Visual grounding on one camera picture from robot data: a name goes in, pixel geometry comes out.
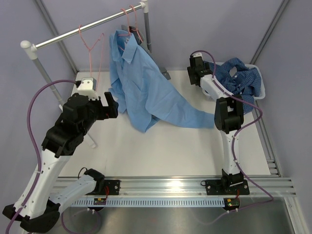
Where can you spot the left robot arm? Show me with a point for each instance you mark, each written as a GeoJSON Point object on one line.
{"type": "Point", "coordinates": [38, 209]}

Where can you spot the light blue shirt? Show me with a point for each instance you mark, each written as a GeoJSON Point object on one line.
{"type": "Point", "coordinates": [144, 93]}

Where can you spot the white slotted cable duct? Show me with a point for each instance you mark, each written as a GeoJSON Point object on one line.
{"type": "Point", "coordinates": [149, 202]}

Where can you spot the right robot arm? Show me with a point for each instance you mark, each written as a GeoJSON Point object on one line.
{"type": "Point", "coordinates": [228, 118]}

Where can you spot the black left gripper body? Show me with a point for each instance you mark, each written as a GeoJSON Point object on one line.
{"type": "Point", "coordinates": [98, 112]}

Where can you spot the aluminium mounting rail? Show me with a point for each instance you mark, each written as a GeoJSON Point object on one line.
{"type": "Point", "coordinates": [194, 186]}

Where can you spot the pink hanger of grey shirt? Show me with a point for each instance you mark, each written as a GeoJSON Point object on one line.
{"type": "Point", "coordinates": [136, 22]}

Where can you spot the blue checkered shirt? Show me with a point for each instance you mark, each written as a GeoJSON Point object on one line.
{"type": "Point", "coordinates": [241, 78]}

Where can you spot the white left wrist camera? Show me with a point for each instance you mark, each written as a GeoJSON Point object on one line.
{"type": "Point", "coordinates": [87, 87]}

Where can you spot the grey shirt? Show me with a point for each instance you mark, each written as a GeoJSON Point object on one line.
{"type": "Point", "coordinates": [127, 31]}

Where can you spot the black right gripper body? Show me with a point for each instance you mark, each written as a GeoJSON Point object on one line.
{"type": "Point", "coordinates": [190, 74]}

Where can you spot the white plastic basket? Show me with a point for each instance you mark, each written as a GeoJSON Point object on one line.
{"type": "Point", "coordinates": [260, 90]}

